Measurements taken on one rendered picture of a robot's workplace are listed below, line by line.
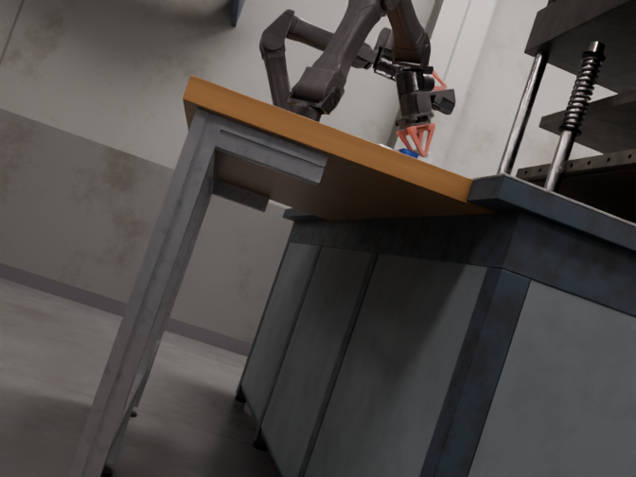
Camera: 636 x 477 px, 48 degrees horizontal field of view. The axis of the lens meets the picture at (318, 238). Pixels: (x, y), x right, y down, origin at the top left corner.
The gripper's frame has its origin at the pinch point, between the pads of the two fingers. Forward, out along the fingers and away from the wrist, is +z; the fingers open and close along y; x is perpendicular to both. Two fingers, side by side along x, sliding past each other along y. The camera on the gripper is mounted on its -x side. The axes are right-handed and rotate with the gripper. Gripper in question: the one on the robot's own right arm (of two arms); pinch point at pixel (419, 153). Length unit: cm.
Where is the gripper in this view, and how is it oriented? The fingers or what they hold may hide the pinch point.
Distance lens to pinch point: 177.1
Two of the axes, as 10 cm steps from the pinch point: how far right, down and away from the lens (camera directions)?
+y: -2.3, -0.3, 9.7
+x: -9.6, 1.9, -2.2
